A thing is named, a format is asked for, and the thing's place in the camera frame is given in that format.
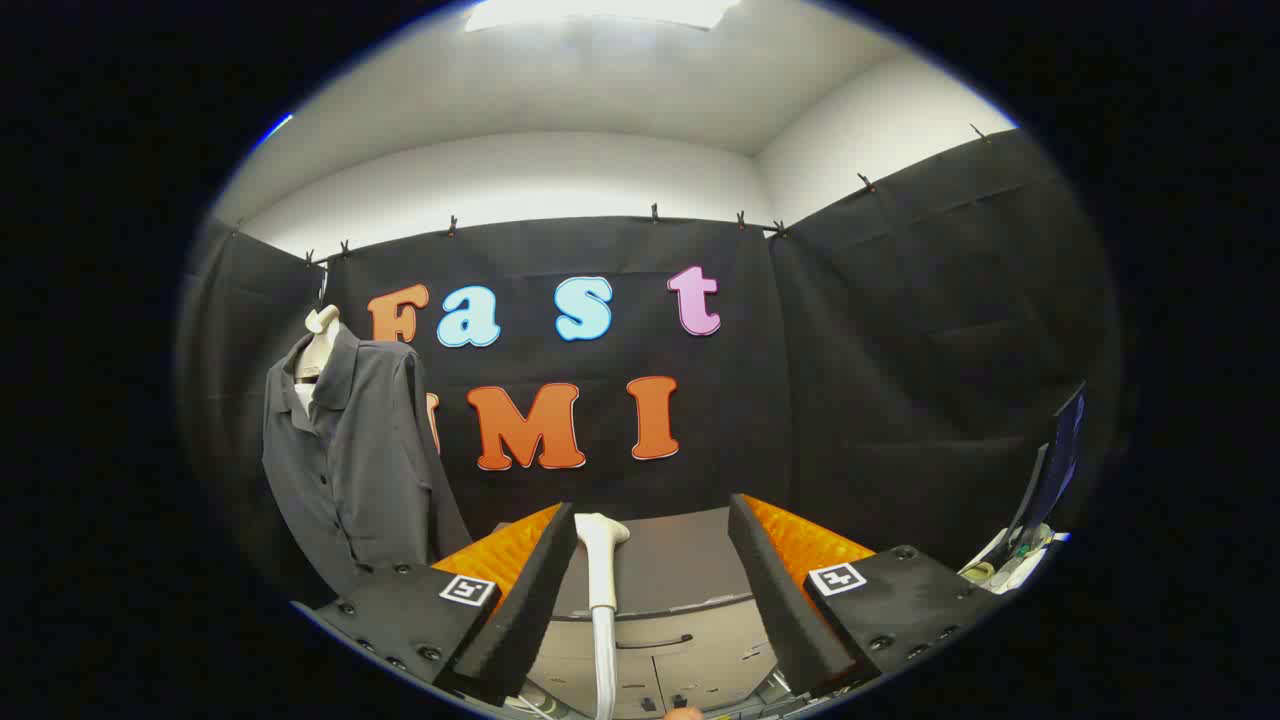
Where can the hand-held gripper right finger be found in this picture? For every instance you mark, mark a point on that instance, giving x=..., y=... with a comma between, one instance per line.
x=775, y=590

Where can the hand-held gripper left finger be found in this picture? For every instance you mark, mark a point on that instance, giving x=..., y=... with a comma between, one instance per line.
x=530, y=600

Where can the white mannequin torso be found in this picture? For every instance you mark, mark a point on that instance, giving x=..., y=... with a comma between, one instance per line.
x=320, y=345

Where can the grey button-up shirt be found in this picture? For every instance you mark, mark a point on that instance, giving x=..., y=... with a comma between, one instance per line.
x=370, y=470

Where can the white garment steamer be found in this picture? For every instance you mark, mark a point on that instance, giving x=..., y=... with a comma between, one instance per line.
x=600, y=560

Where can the grey cabinet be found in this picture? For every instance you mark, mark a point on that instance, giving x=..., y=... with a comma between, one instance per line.
x=680, y=560

